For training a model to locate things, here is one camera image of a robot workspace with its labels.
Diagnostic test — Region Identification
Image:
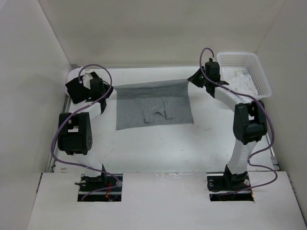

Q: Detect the grey tank top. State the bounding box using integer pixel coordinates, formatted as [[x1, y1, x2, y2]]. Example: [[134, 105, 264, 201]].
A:
[[115, 79, 194, 130]]

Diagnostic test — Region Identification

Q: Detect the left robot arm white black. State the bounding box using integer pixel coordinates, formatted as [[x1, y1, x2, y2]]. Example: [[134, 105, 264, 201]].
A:
[[58, 72, 113, 191]]

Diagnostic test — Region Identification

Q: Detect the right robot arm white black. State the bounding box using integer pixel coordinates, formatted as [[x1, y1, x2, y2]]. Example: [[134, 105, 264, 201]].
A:
[[188, 58, 267, 190]]

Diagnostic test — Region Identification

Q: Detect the folded black tank top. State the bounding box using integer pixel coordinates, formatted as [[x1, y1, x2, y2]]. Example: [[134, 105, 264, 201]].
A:
[[65, 78, 90, 104]]

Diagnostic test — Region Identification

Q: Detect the white tank top in basket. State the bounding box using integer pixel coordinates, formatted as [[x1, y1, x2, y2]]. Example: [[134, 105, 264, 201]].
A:
[[222, 68, 258, 96]]

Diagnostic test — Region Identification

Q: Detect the folded white tank top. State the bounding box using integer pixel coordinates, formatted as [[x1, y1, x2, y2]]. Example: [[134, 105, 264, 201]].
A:
[[64, 67, 82, 96]]

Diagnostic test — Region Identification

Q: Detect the white plastic basket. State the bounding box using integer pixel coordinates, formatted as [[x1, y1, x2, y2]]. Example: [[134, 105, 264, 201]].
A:
[[216, 52, 272, 100]]

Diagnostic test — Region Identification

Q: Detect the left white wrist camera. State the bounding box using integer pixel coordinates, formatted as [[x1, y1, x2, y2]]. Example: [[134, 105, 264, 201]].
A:
[[79, 72, 93, 85]]

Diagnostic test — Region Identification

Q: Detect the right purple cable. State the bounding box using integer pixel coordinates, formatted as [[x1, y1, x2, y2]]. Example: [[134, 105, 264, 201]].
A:
[[199, 47, 279, 194]]

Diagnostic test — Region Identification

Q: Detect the purple cable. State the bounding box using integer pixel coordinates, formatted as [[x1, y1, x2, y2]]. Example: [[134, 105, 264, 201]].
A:
[[199, 47, 279, 194], [50, 64, 120, 201]]

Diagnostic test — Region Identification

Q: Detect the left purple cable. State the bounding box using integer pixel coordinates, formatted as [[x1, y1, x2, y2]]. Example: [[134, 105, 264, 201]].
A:
[[50, 64, 120, 201]]

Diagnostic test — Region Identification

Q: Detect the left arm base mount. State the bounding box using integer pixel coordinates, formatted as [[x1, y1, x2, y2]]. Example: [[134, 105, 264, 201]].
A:
[[75, 174, 122, 202]]

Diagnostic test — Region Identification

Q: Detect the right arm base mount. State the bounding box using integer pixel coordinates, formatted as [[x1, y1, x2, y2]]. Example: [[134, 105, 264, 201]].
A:
[[207, 172, 254, 202]]

